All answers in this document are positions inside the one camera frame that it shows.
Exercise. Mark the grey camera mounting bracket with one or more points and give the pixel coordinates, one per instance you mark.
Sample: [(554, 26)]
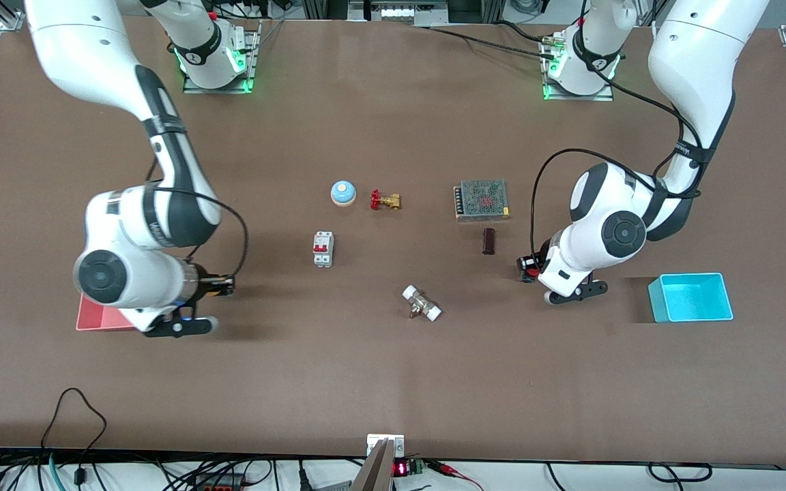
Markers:
[(383, 460)]

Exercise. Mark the metal mesh power supply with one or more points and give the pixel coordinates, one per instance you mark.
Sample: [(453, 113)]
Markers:
[(482, 199)]

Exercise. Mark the red plastic bin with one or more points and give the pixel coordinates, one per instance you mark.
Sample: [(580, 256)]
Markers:
[(96, 317)]

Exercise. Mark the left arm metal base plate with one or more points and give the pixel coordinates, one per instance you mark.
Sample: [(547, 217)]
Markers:
[(578, 85)]

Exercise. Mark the white red circuit breaker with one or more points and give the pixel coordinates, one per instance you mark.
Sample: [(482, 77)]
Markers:
[(323, 249)]

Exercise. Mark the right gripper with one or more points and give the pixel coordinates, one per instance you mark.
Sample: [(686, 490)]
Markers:
[(211, 284)]

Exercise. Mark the dark brown cylindrical part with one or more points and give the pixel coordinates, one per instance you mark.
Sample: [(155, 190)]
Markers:
[(489, 241)]

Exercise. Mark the red digit display module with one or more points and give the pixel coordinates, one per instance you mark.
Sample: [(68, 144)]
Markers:
[(406, 468)]

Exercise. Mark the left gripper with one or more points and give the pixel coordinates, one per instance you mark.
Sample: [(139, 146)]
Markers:
[(534, 263)]

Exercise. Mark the cyan plastic bin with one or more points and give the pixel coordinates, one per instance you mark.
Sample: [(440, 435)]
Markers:
[(692, 299)]

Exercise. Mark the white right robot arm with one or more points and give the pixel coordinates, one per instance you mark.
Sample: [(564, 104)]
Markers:
[(127, 225)]

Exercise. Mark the blue and yellow round button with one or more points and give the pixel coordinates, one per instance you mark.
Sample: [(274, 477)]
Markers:
[(343, 193)]

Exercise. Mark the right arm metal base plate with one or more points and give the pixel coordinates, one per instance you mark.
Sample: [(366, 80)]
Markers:
[(219, 78)]

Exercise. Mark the red alligator clip lead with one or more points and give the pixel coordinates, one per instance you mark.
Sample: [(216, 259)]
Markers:
[(458, 472)]

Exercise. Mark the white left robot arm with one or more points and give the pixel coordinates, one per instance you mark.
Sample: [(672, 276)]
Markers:
[(693, 61)]

